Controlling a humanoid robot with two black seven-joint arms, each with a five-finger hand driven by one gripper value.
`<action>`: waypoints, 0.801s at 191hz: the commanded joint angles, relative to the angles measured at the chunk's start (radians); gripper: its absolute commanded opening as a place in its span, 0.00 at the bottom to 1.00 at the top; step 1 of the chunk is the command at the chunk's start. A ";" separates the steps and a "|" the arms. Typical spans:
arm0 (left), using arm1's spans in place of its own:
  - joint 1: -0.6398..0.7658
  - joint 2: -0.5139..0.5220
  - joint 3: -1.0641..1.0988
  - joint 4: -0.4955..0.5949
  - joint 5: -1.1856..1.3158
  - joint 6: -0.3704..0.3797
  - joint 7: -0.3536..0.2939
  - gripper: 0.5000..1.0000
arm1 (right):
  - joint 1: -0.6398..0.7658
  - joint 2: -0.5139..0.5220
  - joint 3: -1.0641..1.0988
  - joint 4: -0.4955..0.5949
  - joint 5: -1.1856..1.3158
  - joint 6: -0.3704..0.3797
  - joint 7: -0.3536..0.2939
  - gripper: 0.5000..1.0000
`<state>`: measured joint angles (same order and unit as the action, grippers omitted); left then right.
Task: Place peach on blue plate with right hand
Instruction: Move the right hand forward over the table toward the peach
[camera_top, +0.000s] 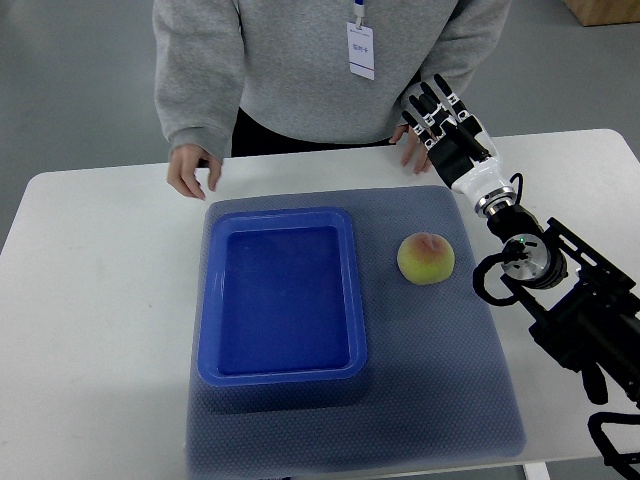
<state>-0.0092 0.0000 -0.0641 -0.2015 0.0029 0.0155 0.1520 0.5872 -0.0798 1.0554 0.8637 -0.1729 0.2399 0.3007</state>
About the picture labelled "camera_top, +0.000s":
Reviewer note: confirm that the person's bare hand near tray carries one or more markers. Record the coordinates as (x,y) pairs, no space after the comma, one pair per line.
(184,161)

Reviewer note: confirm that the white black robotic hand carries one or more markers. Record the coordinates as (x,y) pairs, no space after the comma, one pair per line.
(460,149)

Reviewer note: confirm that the person's bare hand behind robot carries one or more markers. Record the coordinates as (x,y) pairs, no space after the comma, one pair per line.
(414,153)

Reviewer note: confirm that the yellow pink peach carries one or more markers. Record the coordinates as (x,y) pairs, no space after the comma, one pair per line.
(425,258)

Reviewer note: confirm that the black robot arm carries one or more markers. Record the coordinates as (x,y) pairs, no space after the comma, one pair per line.
(585,314)

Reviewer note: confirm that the person in grey sweatshirt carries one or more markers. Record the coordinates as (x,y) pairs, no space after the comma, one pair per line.
(286,65)

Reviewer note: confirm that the white id badge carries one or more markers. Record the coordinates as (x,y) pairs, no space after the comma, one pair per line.
(361,50)

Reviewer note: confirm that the blue plastic tray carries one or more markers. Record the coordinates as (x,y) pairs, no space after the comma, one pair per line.
(281,299)

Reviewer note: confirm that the cardboard box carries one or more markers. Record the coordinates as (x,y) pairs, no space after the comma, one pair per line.
(604,12)

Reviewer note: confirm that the blue textured mat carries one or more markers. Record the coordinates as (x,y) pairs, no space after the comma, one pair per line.
(435,387)

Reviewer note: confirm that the white table leg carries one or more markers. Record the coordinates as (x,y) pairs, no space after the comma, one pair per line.
(536,471)

